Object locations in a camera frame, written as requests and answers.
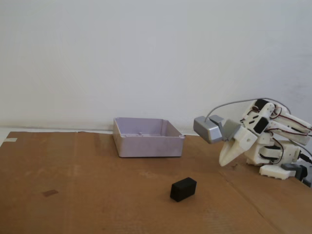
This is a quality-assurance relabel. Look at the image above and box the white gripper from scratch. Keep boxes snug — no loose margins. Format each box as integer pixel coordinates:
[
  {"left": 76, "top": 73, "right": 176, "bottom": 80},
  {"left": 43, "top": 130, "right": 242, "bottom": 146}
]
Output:
[{"left": 219, "top": 125, "right": 258, "bottom": 167}]

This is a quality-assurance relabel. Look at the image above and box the black block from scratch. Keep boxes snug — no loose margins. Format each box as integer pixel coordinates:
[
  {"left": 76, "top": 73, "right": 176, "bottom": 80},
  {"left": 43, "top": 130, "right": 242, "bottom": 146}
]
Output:
[{"left": 170, "top": 177, "right": 197, "bottom": 202}]

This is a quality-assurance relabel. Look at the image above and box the pale grey plastic box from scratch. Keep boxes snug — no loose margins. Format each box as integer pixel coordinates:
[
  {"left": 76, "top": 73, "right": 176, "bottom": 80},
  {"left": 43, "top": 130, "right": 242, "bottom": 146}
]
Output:
[{"left": 113, "top": 117, "right": 185, "bottom": 158}]

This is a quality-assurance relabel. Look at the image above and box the silver webcam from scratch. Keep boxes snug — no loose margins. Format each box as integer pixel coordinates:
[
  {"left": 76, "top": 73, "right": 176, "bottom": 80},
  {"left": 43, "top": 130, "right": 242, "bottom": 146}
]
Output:
[{"left": 194, "top": 116, "right": 223, "bottom": 145}]

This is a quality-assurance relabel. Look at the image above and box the grey table clamp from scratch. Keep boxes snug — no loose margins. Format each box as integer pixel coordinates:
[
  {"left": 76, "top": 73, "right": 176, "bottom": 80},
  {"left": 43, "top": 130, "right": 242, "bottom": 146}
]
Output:
[{"left": 281, "top": 163, "right": 312, "bottom": 189}]

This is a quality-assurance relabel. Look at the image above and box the brown cardboard sheet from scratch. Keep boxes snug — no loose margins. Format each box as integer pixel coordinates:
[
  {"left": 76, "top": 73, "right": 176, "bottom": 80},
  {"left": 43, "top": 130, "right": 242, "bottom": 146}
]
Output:
[{"left": 0, "top": 131, "right": 312, "bottom": 234}]

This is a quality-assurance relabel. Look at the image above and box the grey webcam mount clip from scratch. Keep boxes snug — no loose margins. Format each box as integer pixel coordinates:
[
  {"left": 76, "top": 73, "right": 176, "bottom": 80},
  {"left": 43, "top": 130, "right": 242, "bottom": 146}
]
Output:
[{"left": 209, "top": 115, "right": 241, "bottom": 142}]

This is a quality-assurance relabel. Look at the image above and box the grey webcam cable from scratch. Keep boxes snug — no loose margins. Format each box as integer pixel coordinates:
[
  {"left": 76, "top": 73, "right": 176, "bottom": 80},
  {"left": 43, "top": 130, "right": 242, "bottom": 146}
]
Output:
[{"left": 205, "top": 98, "right": 292, "bottom": 121}]

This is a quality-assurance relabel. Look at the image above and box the black power cable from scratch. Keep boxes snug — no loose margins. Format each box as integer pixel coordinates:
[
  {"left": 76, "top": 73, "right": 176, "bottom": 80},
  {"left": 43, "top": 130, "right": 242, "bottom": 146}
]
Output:
[{"left": 298, "top": 152, "right": 312, "bottom": 164}]

